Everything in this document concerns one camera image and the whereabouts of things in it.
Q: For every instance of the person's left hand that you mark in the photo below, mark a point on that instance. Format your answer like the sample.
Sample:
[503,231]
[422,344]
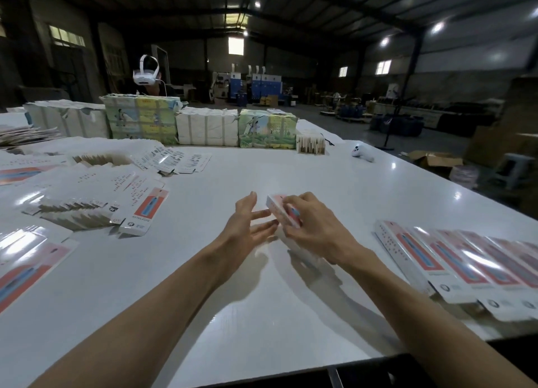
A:
[235,232]

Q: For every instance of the person's right hand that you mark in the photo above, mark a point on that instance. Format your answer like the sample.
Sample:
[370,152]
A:
[319,228]

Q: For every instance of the pile of carton blanks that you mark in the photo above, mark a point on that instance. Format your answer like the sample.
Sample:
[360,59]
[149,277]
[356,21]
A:
[59,203]

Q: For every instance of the person's left forearm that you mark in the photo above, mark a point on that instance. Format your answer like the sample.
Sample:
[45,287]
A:
[126,329]

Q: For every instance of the person's right forearm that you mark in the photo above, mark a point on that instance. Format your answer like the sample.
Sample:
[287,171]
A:
[441,325]

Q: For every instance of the small beige card stack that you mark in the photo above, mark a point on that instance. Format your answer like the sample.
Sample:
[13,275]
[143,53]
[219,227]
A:
[311,144]

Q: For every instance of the small white object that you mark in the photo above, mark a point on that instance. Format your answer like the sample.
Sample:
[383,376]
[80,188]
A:
[362,151]

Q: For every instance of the small black tool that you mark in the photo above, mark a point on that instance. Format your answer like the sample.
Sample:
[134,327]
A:
[329,138]

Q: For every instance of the green printed carton bundle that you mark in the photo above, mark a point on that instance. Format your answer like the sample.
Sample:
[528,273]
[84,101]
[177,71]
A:
[267,129]

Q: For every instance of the row of white cartons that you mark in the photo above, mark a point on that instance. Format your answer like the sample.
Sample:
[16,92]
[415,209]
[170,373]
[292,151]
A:
[67,120]
[208,127]

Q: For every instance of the blue bins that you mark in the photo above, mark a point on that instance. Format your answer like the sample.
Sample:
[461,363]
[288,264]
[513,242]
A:
[397,124]

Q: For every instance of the open cardboard box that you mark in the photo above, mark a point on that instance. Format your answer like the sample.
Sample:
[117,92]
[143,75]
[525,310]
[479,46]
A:
[435,160]

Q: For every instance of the black floor stand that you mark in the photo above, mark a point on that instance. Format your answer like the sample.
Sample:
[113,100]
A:
[395,110]

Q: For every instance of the blue machine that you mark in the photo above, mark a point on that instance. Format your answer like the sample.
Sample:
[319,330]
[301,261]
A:
[263,87]

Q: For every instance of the green yellow carton bundle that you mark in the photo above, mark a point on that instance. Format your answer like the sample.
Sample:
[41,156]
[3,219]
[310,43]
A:
[140,119]

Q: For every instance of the white plastic bags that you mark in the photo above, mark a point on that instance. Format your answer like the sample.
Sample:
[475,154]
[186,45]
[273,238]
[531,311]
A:
[464,177]

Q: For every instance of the white headset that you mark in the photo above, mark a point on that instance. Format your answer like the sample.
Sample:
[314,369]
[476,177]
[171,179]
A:
[146,72]

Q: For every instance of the square bright window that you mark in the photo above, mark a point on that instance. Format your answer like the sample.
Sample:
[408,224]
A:
[235,45]

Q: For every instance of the white stool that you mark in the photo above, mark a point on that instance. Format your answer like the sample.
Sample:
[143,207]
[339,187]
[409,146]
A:
[513,171]

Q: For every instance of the tall cardboard box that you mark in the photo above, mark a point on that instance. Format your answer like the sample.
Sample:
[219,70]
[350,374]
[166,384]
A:
[504,131]

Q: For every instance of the pile of grey flat sheets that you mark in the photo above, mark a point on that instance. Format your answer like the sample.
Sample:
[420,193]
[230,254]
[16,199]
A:
[25,135]

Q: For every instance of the grey crate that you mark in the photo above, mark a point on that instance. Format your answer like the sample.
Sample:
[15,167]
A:
[46,93]

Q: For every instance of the small wall window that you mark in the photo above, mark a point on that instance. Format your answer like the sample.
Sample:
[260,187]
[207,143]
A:
[343,71]

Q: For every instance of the double wall window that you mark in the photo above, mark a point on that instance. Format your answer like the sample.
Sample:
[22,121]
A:
[383,67]

